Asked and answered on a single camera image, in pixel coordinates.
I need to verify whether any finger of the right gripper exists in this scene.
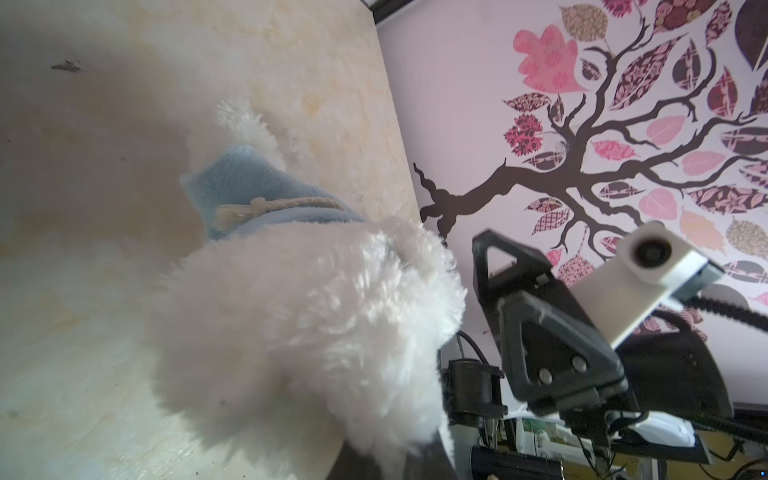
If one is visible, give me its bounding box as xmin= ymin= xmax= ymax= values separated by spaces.
xmin=472 ymin=229 xmax=570 ymax=345

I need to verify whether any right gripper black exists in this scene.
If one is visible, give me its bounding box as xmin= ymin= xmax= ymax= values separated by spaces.
xmin=497 ymin=291 xmax=734 ymax=444

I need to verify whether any white teddy bear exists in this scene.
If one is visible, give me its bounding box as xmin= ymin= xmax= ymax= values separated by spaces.
xmin=147 ymin=99 xmax=466 ymax=479

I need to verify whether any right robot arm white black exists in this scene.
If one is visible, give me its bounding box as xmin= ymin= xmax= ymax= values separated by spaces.
xmin=443 ymin=223 xmax=767 ymax=479

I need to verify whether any black corrugated cable hose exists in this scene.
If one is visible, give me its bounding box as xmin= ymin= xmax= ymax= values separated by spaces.
xmin=686 ymin=295 xmax=768 ymax=334

